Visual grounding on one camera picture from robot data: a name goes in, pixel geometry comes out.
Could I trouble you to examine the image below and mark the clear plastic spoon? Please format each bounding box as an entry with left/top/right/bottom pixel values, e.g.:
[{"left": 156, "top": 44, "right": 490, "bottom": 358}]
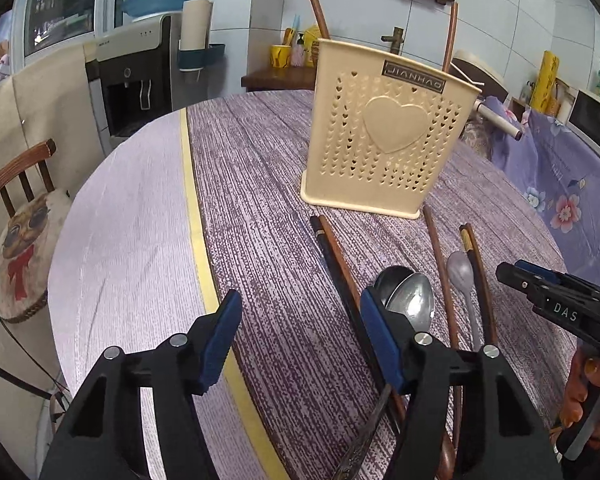
[{"left": 446, "top": 252, "right": 481, "bottom": 351}]

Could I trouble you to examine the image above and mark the brown wooden chopstick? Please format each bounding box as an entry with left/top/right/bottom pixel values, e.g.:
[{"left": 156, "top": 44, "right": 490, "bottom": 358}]
[
  {"left": 310, "top": 0, "right": 330, "bottom": 39},
  {"left": 317, "top": 213, "right": 410, "bottom": 426},
  {"left": 422, "top": 204, "right": 463, "bottom": 448},
  {"left": 442, "top": 1, "right": 458, "bottom": 73}
]

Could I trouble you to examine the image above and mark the wooden handled spoon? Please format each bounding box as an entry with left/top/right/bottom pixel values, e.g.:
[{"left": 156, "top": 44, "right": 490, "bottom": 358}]
[{"left": 436, "top": 431, "right": 455, "bottom": 480}]

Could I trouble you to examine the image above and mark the metal spoon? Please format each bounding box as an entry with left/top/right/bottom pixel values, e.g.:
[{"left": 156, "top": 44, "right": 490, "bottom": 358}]
[{"left": 374, "top": 266, "right": 434, "bottom": 333}]

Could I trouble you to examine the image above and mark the person's right hand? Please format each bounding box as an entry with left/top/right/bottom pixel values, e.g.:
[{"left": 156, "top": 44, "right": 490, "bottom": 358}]
[{"left": 559, "top": 349, "right": 600, "bottom": 451}]

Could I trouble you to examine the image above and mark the purple floral cloth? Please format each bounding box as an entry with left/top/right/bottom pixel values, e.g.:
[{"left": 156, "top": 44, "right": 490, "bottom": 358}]
[{"left": 486, "top": 96, "right": 600, "bottom": 286}]

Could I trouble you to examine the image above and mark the cream plastic utensil holder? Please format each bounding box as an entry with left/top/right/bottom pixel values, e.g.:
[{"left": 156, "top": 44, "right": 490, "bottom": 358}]
[{"left": 300, "top": 39, "right": 481, "bottom": 219}]

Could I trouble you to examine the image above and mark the white microwave oven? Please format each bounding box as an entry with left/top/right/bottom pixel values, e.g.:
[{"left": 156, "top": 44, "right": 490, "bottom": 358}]
[{"left": 566, "top": 87, "right": 600, "bottom": 156}]

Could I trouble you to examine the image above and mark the wooden chair with cushion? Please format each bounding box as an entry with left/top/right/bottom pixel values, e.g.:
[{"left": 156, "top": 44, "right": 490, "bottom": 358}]
[{"left": 0, "top": 139, "right": 72, "bottom": 323}]

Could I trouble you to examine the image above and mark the yellow roll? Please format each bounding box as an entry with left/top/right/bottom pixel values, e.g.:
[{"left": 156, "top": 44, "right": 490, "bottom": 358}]
[{"left": 529, "top": 51, "right": 559, "bottom": 113}]

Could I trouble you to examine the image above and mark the cream frying pan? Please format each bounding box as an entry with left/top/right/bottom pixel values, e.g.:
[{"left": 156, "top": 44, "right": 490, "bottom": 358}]
[{"left": 474, "top": 100, "right": 522, "bottom": 141}]

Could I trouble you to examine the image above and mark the white rice cooker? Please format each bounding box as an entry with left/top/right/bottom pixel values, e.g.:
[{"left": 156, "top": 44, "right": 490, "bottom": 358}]
[{"left": 450, "top": 50, "right": 509, "bottom": 102}]

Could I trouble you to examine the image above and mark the water dispenser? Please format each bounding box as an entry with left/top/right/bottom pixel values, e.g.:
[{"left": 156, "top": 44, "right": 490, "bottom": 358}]
[{"left": 85, "top": 13, "right": 180, "bottom": 154}]

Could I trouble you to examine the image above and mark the yellow cup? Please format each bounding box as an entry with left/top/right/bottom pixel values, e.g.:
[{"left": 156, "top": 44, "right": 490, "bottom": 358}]
[{"left": 270, "top": 44, "right": 292, "bottom": 70}]

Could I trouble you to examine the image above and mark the bronze faucet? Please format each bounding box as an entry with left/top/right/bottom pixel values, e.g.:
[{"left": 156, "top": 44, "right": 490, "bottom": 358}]
[{"left": 380, "top": 27, "right": 404, "bottom": 55}]

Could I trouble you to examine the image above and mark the yellow soap bottle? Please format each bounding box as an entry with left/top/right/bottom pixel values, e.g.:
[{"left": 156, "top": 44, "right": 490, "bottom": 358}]
[{"left": 302, "top": 25, "right": 321, "bottom": 68}]

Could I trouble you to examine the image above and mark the window with white frame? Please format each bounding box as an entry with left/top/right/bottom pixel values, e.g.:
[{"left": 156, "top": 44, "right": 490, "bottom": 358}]
[{"left": 10, "top": 0, "right": 123, "bottom": 72}]

